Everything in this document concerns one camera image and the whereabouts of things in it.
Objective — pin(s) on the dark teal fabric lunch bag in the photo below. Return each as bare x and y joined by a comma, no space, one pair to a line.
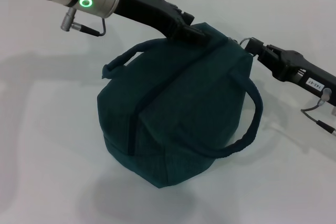
170,116

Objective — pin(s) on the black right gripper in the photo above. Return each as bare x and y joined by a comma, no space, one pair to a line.
296,69

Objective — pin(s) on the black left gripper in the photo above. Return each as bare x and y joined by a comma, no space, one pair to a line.
149,11

